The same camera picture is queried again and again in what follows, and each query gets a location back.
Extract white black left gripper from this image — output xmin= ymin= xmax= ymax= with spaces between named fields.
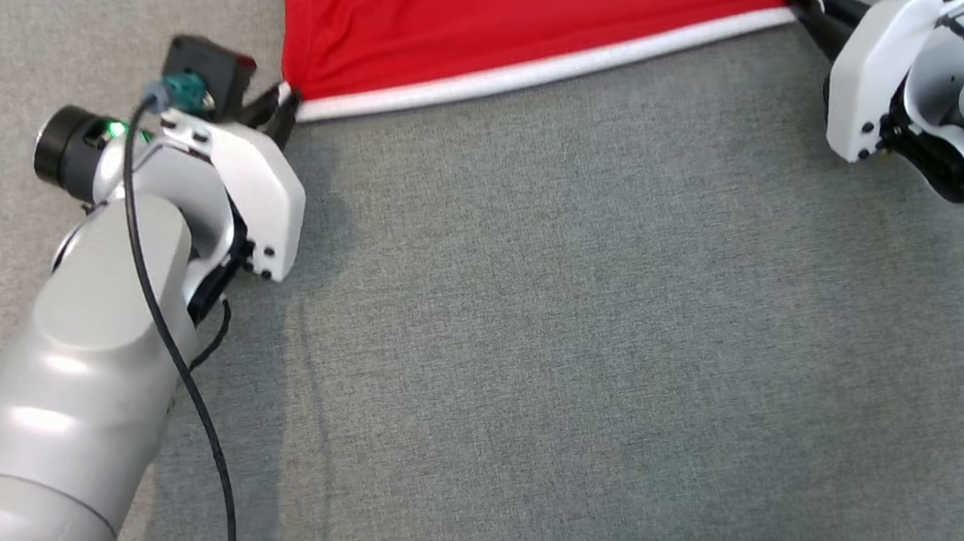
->
xmin=26 ymin=78 xmax=321 ymax=309

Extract grey fabric sofa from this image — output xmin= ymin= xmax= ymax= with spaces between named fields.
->
xmin=0 ymin=0 xmax=964 ymax=541

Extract black left cable teal plug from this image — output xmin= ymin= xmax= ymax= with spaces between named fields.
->
xmin=111 ymin=69 xmax=262 ymax=541

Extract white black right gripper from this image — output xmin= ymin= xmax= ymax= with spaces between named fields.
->
xmin=785 ymin=0 xmax=964 ymax=171

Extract red shorts white panels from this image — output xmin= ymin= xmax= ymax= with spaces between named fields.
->
xmin=272 ymin=0 xmax=830 ymax=125

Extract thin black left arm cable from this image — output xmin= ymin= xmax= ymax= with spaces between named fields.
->
xmin=180 ymin=298 xmax=240 ymax=375

